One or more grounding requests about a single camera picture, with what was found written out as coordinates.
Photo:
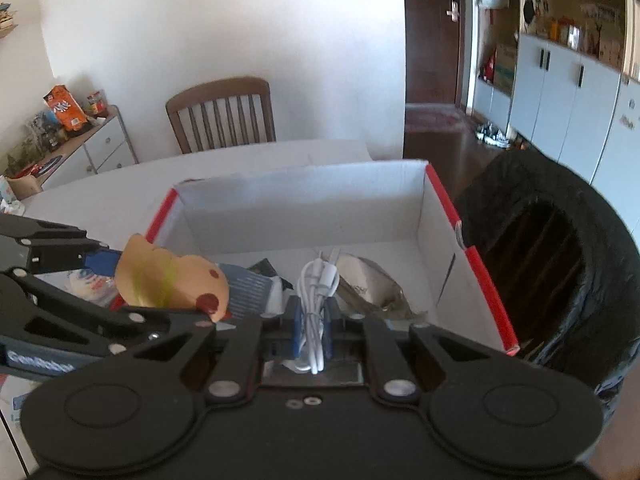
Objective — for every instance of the brown capybara plush toy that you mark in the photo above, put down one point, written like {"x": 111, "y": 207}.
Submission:
{"x": 150, "y": 272}

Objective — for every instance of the orange snack bag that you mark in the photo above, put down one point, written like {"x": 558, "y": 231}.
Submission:
{"x": 65, "y": 110}

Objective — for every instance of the black trash bag bin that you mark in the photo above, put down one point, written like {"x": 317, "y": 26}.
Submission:
{"x": 550, "y": 200}

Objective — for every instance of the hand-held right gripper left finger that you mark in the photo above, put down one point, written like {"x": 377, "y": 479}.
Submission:
{"x": 293, "y": 327}

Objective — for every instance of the pair of sneakers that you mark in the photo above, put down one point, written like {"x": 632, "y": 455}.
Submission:
{"x": 494, "y": 135}

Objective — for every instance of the brown wooden chair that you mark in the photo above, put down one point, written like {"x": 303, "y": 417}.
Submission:
{"x": 220, "y": 120}

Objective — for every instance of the dark wooden door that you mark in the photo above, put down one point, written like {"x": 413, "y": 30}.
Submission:
{"x": 432, "y": 50}

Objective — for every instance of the red cardboard box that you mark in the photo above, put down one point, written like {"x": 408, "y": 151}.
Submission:
{"x": 300, "y": 210}

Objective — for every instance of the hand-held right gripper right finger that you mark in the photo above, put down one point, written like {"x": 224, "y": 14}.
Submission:
{"x": 328, "y": 327}

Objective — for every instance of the glass dome terrarium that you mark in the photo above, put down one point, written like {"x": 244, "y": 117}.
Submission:
{"x": 35, "y": 142}

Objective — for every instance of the red lid jar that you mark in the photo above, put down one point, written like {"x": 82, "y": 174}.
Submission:
{"x": 97, "y": 104}

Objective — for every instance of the silver foil snack packet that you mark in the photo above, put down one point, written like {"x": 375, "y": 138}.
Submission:
{"x": 370, "y": 285}

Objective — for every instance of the white wall cabinet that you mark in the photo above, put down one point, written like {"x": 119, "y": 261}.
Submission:
{"x": 565, "y": 100}

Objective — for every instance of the white marble desktop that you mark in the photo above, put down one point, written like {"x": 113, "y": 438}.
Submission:
{"x": 125, "y": 180}

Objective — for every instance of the round blue mat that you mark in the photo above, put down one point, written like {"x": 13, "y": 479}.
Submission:
{"x": 47, "y": 165}

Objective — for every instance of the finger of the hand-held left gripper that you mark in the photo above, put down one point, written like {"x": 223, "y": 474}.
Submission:
{"x": 102, "y": 262}
{"x": 75, "y": 315}

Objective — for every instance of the white sideboard cabinet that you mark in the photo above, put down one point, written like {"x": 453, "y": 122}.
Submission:
{"x": 95, "y": 150}

